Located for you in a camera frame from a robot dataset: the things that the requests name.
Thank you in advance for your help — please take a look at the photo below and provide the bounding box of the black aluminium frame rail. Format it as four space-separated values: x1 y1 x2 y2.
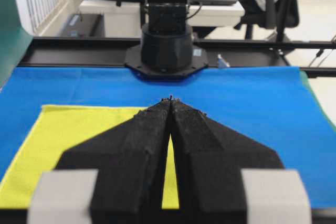
18 37 335 79

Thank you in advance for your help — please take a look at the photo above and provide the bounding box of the yellow-green towel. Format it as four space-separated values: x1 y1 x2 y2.
1 105 168 209

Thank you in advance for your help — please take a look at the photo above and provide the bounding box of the dark green backdrop sheet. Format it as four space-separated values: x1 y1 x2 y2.
1 0 33 87

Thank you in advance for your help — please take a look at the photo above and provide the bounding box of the white desk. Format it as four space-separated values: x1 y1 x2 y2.
79 0 245 38

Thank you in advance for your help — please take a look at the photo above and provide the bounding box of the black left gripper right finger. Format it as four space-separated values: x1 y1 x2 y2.
171 100 284 223

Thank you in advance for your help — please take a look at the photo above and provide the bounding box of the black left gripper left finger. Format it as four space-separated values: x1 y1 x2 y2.
56 99 171 223

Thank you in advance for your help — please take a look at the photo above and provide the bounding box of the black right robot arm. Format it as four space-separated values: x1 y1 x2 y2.
129 0 284 223

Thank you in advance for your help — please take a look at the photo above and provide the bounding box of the black office chair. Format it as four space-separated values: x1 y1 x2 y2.
234 0 300 39

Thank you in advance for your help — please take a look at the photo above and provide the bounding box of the blue table cloth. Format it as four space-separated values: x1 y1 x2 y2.
1 67 335 208

